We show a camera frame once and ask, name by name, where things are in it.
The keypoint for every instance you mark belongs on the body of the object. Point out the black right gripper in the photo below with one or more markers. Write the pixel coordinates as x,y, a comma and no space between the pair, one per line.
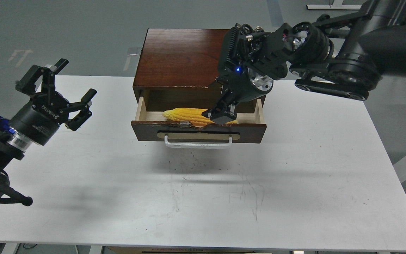
236,88

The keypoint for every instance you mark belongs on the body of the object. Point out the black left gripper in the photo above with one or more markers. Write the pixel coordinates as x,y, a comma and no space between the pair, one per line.
39,119

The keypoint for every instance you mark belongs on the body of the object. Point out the yellow corn cob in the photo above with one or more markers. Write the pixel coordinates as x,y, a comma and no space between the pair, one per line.
192,115

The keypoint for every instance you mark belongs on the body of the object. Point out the wooden drawer with white handle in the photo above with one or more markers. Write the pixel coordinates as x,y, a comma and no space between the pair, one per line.
152,126

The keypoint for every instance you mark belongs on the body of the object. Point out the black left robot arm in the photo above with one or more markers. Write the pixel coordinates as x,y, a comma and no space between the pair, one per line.
13,145

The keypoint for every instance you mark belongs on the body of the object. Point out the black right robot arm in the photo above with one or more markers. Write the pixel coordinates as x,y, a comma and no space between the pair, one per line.
344,56

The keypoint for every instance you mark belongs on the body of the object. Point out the dark wooden drawer cabinet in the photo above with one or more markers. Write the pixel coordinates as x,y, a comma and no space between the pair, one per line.
177,66

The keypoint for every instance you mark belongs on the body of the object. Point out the white table leg base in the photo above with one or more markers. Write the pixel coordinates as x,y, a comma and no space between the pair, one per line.
333,5

